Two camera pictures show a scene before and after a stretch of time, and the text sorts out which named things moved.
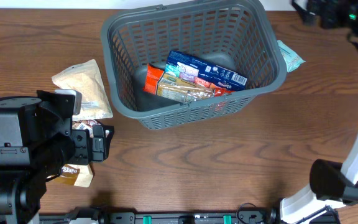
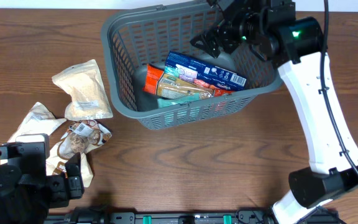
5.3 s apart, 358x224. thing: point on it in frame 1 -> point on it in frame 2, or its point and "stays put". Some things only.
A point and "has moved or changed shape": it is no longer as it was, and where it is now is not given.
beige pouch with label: (86, 77) stays put
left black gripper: (96, 146) -> (56, 196)
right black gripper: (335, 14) -> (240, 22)
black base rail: (248, 214) stays put
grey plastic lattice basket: (245, 36) stays put
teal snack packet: (291, 60) has moved or changed shape
